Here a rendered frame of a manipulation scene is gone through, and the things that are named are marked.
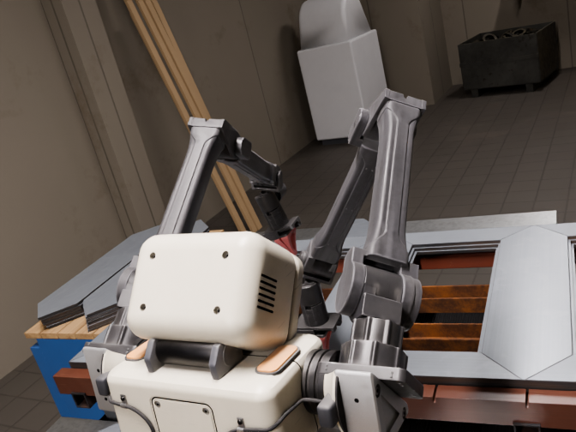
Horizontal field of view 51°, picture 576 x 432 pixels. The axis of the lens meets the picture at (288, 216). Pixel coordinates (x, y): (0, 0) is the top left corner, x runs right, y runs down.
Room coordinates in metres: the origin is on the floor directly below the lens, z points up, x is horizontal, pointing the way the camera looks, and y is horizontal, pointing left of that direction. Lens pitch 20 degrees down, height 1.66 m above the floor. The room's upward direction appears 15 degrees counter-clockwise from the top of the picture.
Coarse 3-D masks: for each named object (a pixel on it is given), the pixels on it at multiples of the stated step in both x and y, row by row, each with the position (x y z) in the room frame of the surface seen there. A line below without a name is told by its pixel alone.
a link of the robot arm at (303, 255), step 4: (300, 252) 1.26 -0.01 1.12; (304, 252) 1.24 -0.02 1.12; (300, 256) 1.24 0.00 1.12; (304, 256) 1.23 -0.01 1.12; (304, 260) 1.23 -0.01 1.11; (336, 268) 1.22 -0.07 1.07; (304, 272) 1.24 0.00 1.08; (304, 276) 1.23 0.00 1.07; (308, 276) 1.23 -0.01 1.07; (312, 276) 1.23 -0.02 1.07; (316, 276) 1.24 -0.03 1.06; (320, 276) 1.24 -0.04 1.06; (332, 276) 1.23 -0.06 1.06; (316, 280) 1.23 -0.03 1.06; (320, 280) 1.23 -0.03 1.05; (324, 280) 1.23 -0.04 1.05; (328, 280) 1.23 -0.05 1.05; (332, 280) 1.23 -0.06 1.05; (328, 284) 1.23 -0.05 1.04
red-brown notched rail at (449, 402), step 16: (64, 368) 1.56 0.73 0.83; (64, 384) 1.51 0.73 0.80; (80, 384) 1.48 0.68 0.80; (416, 400) 1.05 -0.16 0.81; (432, 400) 1.03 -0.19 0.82; (448, 400) 1.02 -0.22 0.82; (464, 400) 1.00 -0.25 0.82; (480, 400) 0.99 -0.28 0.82; (496, 400) 0.97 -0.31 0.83; (512, 400) 0.96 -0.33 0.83; (528, 400) 0.95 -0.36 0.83; (544, 400) 0.94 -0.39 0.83; (560, 400) 0.93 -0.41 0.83; (416, 416) 1.05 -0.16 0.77; (432, 416) 1.04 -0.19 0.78; (448, 416) 1.02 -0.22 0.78; (464, 416) 1.01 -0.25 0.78; (480, 416) 0.99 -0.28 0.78; (496, 416) 0.98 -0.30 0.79; (512, 416) 0.96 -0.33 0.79; (528, 416) 0.95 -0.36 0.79; (544, 416) 0.94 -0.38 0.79; (560, 416) 0.92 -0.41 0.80
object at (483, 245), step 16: (496, 240) 1.61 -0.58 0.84; (416, 256) 1.70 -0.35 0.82; (496, 256) 1.53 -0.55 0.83; (480, 336) 1.20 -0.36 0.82; (80, 368) 1.54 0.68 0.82; (432, 384) 1.08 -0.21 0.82; (448, 384) 1.06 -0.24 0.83; (464, 384) 1.04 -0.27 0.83; (480, 384) 1.03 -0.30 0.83; (496, 384) 1.01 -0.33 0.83; (512, 384) 1.00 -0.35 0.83; (528, 384) 0.99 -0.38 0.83; (544, 384) 0.97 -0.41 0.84; (560, 384) 0.96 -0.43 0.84
